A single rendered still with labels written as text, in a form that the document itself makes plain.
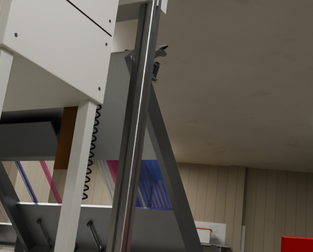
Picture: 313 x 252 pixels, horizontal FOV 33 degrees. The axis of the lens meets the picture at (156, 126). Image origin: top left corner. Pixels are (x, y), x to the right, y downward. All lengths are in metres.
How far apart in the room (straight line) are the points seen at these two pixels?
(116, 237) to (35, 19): 0.51
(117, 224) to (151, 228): 0.47
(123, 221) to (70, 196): 0.14
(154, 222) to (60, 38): 0.76
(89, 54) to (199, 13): 4.00
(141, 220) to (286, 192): 9.39
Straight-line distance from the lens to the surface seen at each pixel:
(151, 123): 1.39
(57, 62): 1.09
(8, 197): 1.94
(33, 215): 1.95
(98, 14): 1.22
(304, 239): 1.38
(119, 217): 1.21
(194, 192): 10.99
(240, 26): 5.32
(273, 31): 5.40
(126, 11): 1.44
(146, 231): 1.70
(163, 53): 2.13
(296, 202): 10.98
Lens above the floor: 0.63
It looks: 17 degrees up
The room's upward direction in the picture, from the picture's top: 7 degrees clockwise
